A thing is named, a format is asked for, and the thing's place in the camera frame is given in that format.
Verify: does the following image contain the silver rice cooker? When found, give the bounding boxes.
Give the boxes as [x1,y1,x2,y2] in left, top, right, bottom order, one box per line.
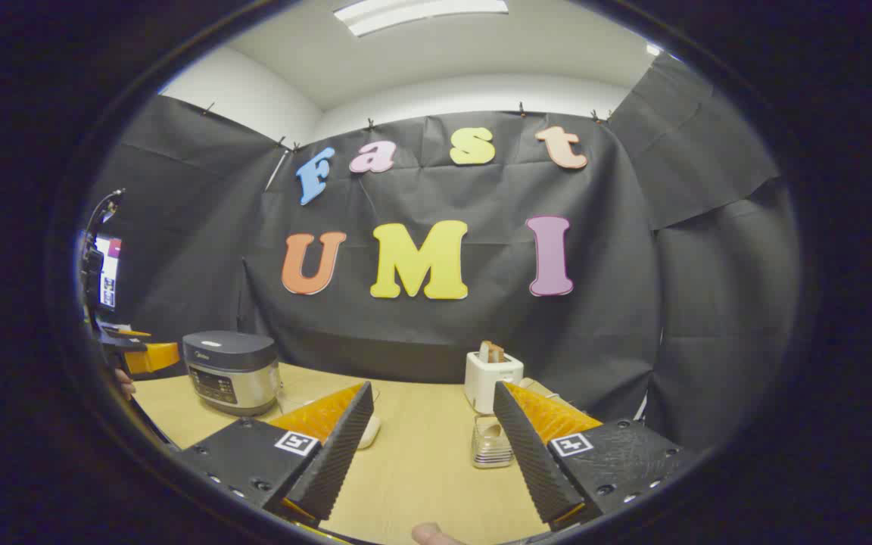
[182,331,282,417]

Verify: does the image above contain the clear tray of white rice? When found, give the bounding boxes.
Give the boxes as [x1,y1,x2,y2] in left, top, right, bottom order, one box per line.
[277,382,382,451]

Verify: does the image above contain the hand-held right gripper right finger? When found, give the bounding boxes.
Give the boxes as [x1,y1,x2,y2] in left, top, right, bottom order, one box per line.
[494,381,698,529]

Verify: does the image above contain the white toaster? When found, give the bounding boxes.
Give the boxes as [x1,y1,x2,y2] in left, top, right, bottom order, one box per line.
[465,350,525,415]

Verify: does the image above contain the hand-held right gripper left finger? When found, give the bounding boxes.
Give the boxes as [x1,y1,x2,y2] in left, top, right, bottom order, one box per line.
[176,381,375,523]

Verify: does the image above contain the computer monitor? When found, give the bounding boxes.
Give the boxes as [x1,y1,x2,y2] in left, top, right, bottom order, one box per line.
[95,235,123,311]

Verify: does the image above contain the black backdrop cloth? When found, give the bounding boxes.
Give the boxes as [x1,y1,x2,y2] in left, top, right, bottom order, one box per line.
[84,57,800,455]

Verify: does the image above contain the clear chopstick holder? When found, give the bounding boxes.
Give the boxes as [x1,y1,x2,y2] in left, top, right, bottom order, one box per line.
[472,415,514,469]

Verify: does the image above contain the ceiling light panel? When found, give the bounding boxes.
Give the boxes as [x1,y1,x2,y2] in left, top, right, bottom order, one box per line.
[332,0,510,37]

